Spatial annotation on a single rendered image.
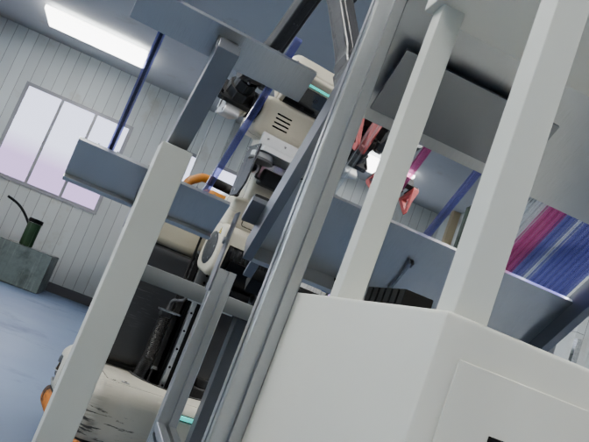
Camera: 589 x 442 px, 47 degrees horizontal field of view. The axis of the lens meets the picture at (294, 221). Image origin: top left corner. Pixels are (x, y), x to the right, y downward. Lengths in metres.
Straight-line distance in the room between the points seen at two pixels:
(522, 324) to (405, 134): 0.86
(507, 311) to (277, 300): 0.77
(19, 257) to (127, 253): 6.87
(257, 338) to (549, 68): 0.49
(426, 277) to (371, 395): 0.91
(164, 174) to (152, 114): 8.20
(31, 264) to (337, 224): 6.88
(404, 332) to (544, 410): 0.12
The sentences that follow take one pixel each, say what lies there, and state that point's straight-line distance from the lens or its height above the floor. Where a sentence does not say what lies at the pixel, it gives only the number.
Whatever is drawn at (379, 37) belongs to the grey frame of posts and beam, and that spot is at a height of 0.99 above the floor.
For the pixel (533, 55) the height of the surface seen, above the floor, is 0.84.
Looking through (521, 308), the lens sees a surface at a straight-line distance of 1.55.
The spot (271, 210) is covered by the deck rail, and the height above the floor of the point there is 0.77.
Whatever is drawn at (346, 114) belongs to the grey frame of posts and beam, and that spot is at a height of 0.87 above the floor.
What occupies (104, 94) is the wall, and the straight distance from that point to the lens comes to 9.50.
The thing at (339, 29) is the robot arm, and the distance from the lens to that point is 1.60.
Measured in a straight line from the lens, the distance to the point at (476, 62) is 1.19.
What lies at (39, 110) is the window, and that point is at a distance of 9.46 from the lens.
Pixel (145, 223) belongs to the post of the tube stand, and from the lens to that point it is 1.25.
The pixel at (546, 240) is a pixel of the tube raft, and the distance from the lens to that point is 1.45.
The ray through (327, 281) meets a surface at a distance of 1.44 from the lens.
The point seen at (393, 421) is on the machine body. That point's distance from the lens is 0.52.
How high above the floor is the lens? 0.56
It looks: 9 degrees up
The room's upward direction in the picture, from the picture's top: 21 degrees clockwise
